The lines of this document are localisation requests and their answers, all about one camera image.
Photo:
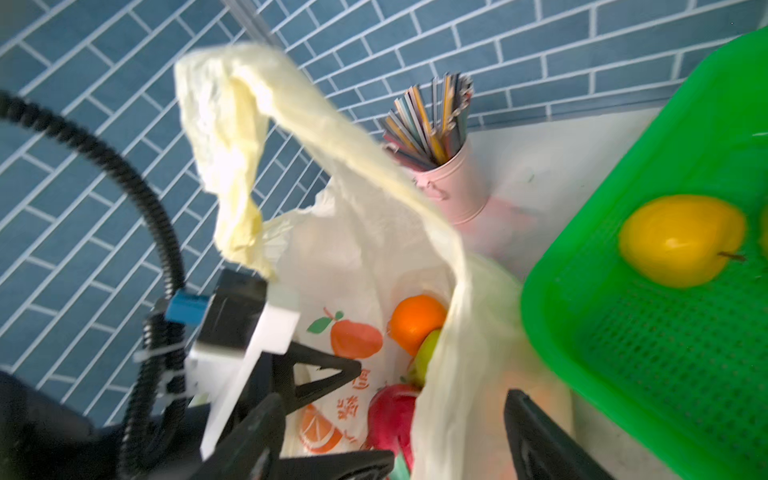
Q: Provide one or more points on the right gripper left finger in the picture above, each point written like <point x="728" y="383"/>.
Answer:
<point x="252" y="449"/>

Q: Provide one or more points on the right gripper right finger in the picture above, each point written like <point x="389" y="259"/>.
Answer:
<point x="540" y="449"/>

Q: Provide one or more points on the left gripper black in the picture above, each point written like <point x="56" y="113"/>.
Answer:
<point x="42" y="439"/>

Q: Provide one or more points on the red dragon fruit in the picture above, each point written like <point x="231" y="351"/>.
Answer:
<point x="390" y="417"/>

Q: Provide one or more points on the yellow printed plastic bag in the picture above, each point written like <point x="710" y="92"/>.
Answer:
<point x="369" y="240"/>

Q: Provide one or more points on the yellow apple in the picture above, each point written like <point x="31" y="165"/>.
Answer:
<point x="682" y="241"/>

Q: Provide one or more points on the orange fruit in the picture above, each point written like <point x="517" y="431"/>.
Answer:
<point x="414" y="319"/>

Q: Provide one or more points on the green pear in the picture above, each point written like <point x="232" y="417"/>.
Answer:
<point x="420" y="363"/>

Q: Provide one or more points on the green plastic basket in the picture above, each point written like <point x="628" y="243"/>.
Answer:
<point x="652" y="302"/>

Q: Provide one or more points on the pink pencil cup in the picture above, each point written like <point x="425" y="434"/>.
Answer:
<point x="456" y="188"/>

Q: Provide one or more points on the bundle of coloured pencils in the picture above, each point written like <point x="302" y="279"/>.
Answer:
<point x="428" y="127"/>

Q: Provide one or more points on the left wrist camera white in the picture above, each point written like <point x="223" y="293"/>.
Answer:
<point x="242" y="319"/>

